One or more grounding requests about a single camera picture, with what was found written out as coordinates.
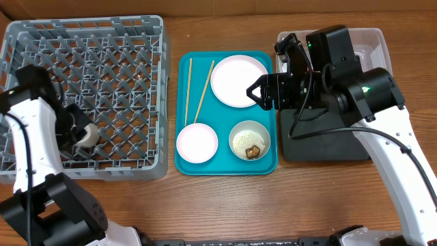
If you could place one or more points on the brown food chunk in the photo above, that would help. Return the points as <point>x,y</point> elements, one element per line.
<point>253,152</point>

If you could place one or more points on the black waste tray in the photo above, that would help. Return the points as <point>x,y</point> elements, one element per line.
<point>333,147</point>

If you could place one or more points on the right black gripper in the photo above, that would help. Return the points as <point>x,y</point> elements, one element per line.
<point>270,91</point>

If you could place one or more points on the grey-green bowl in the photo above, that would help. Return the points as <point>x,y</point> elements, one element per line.
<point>246,134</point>

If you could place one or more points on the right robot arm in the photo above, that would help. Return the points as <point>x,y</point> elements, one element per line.
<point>325,72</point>

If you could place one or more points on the white cup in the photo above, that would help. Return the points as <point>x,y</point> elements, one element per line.
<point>91,137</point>

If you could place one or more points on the teal plastic tray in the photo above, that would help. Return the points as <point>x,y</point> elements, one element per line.
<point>221,118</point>

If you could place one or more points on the black bar at table edge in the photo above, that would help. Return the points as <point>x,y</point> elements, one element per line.
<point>239,242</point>

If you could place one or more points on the grey plastic dish rack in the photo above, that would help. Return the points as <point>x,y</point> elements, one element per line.
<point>115,69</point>

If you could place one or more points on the wooden chopstick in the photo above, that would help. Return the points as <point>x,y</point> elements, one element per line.
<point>188,91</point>
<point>204,91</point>

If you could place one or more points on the large white plate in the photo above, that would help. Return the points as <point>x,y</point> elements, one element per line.
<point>231,78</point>

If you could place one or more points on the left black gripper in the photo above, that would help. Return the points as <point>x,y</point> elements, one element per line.
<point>66,141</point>

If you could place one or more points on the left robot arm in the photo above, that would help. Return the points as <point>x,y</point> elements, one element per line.
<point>48,207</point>

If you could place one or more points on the small pink plate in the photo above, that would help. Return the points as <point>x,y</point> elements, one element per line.
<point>197,143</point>

